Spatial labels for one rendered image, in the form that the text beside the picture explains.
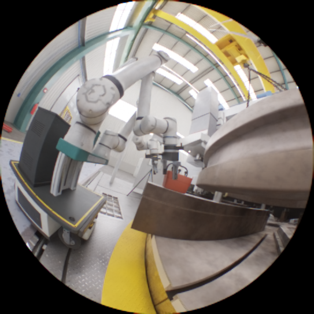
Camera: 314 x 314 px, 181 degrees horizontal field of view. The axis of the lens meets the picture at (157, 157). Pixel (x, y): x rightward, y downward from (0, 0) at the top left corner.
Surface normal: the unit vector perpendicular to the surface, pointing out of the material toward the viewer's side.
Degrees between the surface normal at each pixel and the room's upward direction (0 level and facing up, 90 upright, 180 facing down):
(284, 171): 90
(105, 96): 97
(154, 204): 90
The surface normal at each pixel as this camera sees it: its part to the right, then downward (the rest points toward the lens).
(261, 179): -0.91, -0.37
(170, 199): 0.09, -0.18
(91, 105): 0.55, 0.24
